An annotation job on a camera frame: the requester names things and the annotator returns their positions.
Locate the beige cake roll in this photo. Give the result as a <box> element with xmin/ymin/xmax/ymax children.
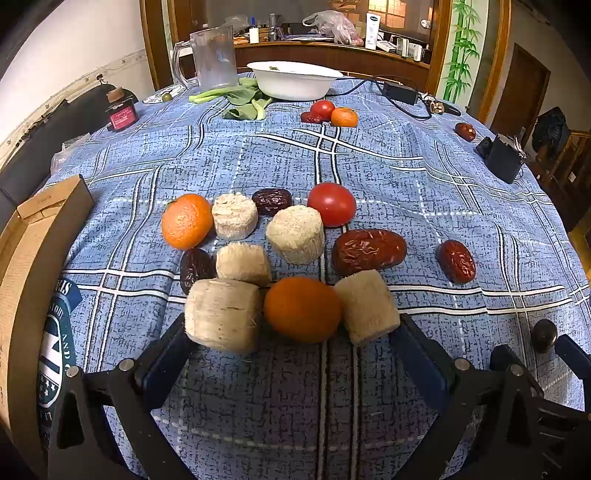
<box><xmin>265</xmin><ymin>205</ymin><xmax>324</xmax><ymax>266</ymax></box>
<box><xmin>211</xmin><ymin>193</ymin><xmax>258</xmax><ymax>241</ymax></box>
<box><xmin>215</xmin><ymin>243</ymin><xmax>273</xmax><ymax>287</ymax></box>

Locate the tall white box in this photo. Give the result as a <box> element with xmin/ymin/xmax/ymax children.
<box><xmin>366</xmin><ymin>13</ymin><xmax>382</xmax><ymax>49</ymax></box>

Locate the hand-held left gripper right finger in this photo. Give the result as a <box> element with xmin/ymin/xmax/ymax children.
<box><xmin>390</xmin><ymin>314</ymin><xmax>544</xmax><ymax>480</ymax></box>

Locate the black pouch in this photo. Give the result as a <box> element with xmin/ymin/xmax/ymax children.
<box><xmin>475</xmin><ymin>133</ymin><xmax>527</xmax><ymax>184</ymax></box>

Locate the wooden cabinet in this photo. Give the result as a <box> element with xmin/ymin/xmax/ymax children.
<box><xmin>141</xmin><ymin>0</ymin><xmax>453</xmax><ymax>95</ymax></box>

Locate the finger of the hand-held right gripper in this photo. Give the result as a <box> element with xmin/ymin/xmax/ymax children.
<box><xmin>490</xmin><ymin>345</ymin><xmax>591</xmax><ymax>480</ymax></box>
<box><xmin>555</xmin><ymin>335</ymin><xmax>591</xmax><ymax>371</ymax></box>

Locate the wooden chair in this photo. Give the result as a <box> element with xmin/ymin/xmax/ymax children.
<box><xmin>538</xmin><ymin>131</ymin><xmax>591</xmax><ymax>232</ymax></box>

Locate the brown wooden door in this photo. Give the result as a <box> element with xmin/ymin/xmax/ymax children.
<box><xmin>489</xmin><ymin>44</ymin><xmax>552</xmax><ymax>136</ymax></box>

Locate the cardboard box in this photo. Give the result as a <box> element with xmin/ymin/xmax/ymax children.
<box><xmin>0</xmin><ymin>174</ymin><xmax>95</xmax><ymax>462</ymax></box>

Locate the large red date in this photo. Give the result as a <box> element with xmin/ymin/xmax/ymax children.
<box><xmin>331</xmin><ymin>228</ymin><xmax>408</xmax><ymax>278</ymax></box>

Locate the clear plastic bag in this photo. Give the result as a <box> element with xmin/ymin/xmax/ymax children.
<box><xmin>302</xmin><ymin>10</ymin><xmax>365</xmax><ymax>47</ymax></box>

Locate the clear glass pitcher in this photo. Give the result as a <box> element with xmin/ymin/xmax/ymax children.
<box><xmin>172</xmin><ymin>25</ymin><xmax>237</xmax><ymax>90</ymax></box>

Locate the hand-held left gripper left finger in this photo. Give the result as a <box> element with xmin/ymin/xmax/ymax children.
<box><xmin>48</xmin><ymin>315</ymin><xmax>197</xmax><ymax>480</ymax></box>

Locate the green onion stalk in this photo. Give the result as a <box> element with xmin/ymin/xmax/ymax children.
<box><xmin>188</xmin><ymin>85</ymin><xmax>241</xmax><ymax>103</ymax></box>

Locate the black sofa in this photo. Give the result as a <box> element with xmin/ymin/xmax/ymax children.
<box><xmin>0</xmin><ymin>83</ymin><xmax>139</xmax><ymax>232</ymax></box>

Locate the dark brown date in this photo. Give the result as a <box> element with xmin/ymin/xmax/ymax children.
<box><xmin>179</xmin><ymin>248</ymin><xmax>218</xmax><ymax>295</ymax></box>
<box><xmin>252</xmin><ymin>188</ymin><xmax>294</xmax><ymax>217</ymax></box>

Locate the beige cake roll centre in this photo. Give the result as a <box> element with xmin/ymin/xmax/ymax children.
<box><xmin>265</xmin><ymin>205</ymin><xmax>324</xmax><ymax>266</ymax></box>

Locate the blue checked tablecloth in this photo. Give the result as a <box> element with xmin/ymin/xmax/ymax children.
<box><xmin>39</xmin><ymin>71</ymin><xmax>591</xmax><ymax>480</ymax></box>

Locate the green bamboo wall decal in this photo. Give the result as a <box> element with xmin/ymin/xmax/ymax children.
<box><xmin>441</xmin><ymin>0</ymin><xmax>483</xmax><ymax>100</ymax></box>

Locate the beige cake roll middle left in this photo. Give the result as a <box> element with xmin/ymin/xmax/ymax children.
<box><xmin>215</xmin><ymin>243</ymin><xmax>273</xmax><ymax>287</ymax></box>

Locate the red jar with cork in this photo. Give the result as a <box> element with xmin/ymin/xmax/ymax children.
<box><xmin>105</xmin><ymin>88</ymin><xmax>138</xmax><ymax>132</ymax></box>

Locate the green bok choy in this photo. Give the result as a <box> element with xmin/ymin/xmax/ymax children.
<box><xmin>223</xmin><ymin>78</ymin><xmax>274</xmax><ymax>121</ymax></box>

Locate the orange mandarin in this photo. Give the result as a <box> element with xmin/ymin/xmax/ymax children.
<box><xmin>263</xmin><ymin>277</ymin><xmax>343</xmax><ymax>343</ymax></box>
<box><xmin>161</xmin><ymin>194</ymin><xmax>214</xmax><ymax>251</ymax></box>
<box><xmin>330</xmin><ymin>107</ymin><xmax>359</xmax><ymax>128</ymax></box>

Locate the white bowl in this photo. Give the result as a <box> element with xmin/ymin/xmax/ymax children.
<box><xmin>247</xmin><ymin>61</ymin><xmax>345</xmax><ymax>101</ymax></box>

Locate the black bag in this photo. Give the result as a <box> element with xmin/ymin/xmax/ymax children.
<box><xmin>531</xmin><ymin>107</ymin><xmax>572</xmax><ymax>153</ymax></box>

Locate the black power cable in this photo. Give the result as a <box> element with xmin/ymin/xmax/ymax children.
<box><xmin>323</xmin><ymin>76</ymin><xmax>435</xmax><ymax>121</ymax></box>

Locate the black power adapter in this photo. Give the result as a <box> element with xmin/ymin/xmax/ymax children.
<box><xmin>381</xmin><ymin>82</ymin><xmax>420</xmax><ymax>105</ymax></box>

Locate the clear plastic wrap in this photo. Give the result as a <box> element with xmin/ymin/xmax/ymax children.
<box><xmin>50</xmin><ymin>134</ymin><xmax>90</xmax><ymax>168</ymax></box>

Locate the beige cake roll top left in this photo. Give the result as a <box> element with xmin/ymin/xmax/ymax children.
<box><xmin>211</xmin><ymin>193</ymin><xmax>258</xmax><ymax>241</ymax></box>

